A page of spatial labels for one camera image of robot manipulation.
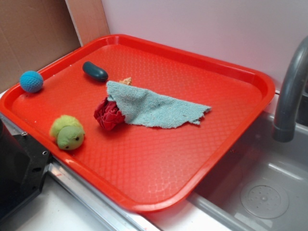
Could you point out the light blue towel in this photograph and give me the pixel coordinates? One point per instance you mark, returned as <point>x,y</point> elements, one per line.
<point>144,107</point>

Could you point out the crumpled red cloth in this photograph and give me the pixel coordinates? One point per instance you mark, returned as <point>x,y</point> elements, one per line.
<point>108,114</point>

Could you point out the dark green plastic pickle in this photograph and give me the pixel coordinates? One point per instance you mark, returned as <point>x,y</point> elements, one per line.
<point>95,72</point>

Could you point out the brown cardboard panel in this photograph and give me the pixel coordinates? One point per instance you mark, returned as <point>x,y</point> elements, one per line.
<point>35,33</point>

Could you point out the metal counter edge strip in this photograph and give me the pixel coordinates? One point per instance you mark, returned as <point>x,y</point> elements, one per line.
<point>68,203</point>

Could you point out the blue crocheted ball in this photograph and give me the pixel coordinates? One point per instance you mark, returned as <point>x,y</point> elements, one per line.
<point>31,81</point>

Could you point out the green plush toy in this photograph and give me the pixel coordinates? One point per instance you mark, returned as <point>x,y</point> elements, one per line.
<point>68,132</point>

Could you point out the red plastic tray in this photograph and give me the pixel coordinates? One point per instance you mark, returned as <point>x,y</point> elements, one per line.
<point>142,169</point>

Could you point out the grey plastic sink basin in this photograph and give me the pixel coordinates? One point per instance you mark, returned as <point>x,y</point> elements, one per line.
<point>259,184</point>

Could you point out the tan seashell toy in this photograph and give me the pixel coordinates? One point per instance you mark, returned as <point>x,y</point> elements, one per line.
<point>126,81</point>

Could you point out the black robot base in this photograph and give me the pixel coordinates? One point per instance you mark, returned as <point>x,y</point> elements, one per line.
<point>23,166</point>

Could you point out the grey sink faucet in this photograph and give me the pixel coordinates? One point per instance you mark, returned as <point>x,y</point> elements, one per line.
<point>292,106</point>

